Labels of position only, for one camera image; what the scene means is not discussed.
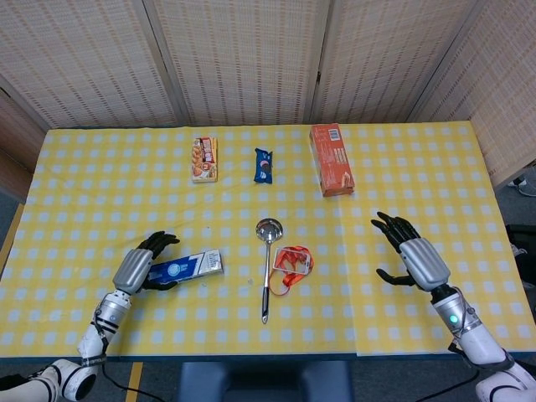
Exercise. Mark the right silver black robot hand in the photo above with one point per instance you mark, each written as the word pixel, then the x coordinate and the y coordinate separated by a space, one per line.
pixel 423 266

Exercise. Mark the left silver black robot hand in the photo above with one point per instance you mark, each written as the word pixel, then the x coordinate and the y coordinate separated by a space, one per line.
pixel 134 270

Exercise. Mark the blue white toothpaste carton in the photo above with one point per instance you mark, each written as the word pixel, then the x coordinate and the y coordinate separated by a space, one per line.
pixel 188 268

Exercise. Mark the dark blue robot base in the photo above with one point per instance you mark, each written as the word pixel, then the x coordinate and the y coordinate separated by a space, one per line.
pixel 268 381

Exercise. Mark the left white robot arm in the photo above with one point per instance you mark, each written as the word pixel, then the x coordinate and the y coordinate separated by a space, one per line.
pixel 104 318

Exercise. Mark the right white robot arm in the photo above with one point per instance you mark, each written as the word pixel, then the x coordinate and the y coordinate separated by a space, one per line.
pixel 473 343

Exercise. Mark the yellow snack box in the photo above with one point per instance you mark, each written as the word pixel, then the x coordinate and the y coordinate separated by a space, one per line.
pixel 205 161

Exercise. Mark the orange biscuit box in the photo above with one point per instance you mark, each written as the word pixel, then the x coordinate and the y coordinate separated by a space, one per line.
pixel 333 163

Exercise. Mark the yellow white checked tablecloth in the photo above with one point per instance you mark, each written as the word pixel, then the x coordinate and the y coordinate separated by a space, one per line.
pixel 209 326

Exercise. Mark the black bag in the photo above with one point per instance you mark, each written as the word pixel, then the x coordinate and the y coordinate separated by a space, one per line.
pixel 523 238

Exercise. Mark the yellow floor tape strip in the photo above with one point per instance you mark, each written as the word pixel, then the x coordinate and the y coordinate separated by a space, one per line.
pixel 134 381

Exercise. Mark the clear badge holder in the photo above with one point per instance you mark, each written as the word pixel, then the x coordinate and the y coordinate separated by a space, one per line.
pixel 303 263

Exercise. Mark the stainless steel ladle black grip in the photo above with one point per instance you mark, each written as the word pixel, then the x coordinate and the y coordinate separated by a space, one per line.
pixel 269 230

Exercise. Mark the blue cookie packet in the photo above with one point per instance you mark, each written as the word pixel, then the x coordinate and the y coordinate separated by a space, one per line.
pixel 264 165

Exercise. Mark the woven folding screen panel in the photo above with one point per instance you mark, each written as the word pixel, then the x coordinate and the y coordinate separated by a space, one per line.
pixel 385 63
pixel 17 134
pixel 502 104
pixel 243 63
pixel 84 63

